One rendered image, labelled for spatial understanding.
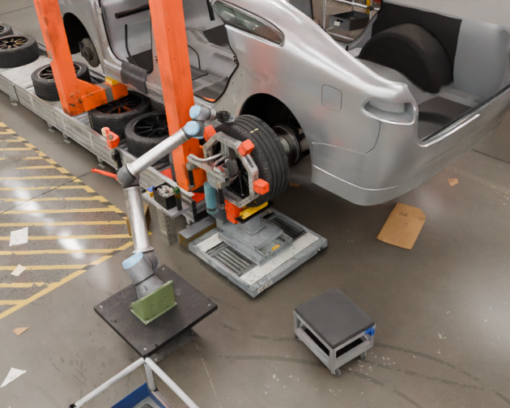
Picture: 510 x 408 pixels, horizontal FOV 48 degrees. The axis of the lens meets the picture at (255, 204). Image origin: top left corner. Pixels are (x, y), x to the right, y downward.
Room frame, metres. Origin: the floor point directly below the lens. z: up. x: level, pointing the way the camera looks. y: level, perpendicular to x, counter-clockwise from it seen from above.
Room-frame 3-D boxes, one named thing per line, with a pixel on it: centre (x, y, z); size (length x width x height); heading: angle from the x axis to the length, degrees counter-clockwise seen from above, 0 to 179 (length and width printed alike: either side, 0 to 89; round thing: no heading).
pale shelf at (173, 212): (3.76, 0.72, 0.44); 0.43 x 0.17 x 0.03; 41
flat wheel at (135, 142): (4.95, 0.88, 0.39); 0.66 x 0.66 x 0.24
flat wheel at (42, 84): (6.47, 2.21, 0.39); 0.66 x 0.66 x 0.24
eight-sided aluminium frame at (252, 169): (3.52, 0.16, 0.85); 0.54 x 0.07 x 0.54; 41
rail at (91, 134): (4.82, 1.31, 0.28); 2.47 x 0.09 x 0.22; 41
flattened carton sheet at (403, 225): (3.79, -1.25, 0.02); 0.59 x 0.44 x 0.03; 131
